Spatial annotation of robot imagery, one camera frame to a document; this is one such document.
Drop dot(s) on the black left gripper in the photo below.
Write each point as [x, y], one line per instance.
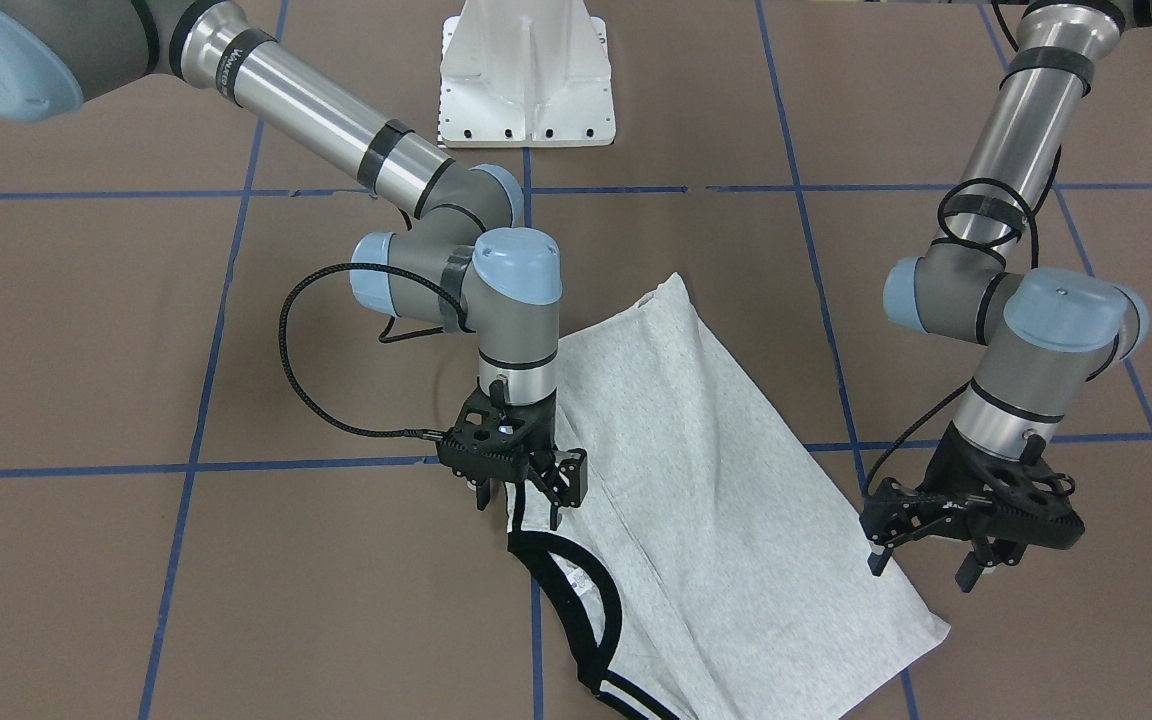
[948, 457]

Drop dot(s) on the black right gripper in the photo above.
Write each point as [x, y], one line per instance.
[568, 471]

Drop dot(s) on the grey cartoon print t-shirt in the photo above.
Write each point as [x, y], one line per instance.
[713, 570]

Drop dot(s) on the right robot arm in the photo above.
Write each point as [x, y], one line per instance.
[465, 265]

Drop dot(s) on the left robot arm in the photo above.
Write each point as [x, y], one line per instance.
[1045, 331]

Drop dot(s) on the white camera pole base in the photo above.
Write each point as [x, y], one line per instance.
[525, 75]

